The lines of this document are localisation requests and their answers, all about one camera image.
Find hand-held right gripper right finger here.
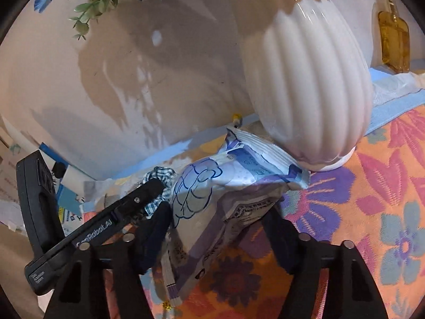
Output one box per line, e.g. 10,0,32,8
262,206,389,319

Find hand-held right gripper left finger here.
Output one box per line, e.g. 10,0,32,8
43,203,173,319

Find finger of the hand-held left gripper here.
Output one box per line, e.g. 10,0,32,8
111,178,165,227

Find blue gingham scrunchie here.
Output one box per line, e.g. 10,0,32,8
138,167,178,218

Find blue white snack packet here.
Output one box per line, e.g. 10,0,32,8
161,128,311,309

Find blue white box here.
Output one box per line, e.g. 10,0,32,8
38,143,83,236

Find floral orange tablecloth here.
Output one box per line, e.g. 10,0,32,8
83,106,425,319

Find white ribbed vase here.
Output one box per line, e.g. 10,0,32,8
242,0,374,172

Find amber glass bottle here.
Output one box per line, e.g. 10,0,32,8
377,0,410,74

